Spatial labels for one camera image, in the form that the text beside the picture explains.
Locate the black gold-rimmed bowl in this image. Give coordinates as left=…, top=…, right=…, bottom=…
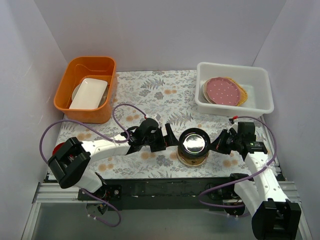
left=177, top=128, right=211, bottom=160

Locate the yellow woven bamboo tray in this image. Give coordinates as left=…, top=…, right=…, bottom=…
left=227, top=77, right=248, bottom=107

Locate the cream and blue plate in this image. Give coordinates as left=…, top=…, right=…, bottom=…
left=203, top=82, right=215, bottom=104

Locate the white ribbed soup plate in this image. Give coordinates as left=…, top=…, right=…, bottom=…
left=199, top=84, right=208, bottom=103

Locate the round plate in orange bin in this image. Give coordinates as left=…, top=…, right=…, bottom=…
left=69, top=84, right=109, bottom=110

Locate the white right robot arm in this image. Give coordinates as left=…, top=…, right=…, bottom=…
left=213, top=122, right=302, bottom=240

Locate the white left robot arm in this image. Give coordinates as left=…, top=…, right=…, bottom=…
left=47, top=118, right=179, bottom=200

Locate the red lacquer cup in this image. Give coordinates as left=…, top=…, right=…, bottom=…
left=52, top=142, right=64, bottom=155

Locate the white plastic bin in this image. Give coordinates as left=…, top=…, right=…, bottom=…
left=194, top=62, right=274, bottom=118

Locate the dark pink scalloped plate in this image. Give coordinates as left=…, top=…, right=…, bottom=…
left=206, top=77, right=240, bottom=106

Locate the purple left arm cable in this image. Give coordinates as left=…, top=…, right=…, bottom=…
left=39, top=103, right=148, bottom=228

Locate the white rectangular dish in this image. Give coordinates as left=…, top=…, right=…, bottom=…
left=69, top=78, right=109, bottom=110

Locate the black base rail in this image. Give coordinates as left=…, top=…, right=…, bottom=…
left=44, top=177, right=286, bottom=212

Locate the orange plastic bin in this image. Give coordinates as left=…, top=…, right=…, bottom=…
left=53, top=56, right=118, bottom=124

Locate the cream gold-rimmed small plate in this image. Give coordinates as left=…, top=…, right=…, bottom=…
left=178, top=156, right=207, bottom=167

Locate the floral table mat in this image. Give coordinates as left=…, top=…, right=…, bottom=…
left=47, top=69, right=281, bottom=180

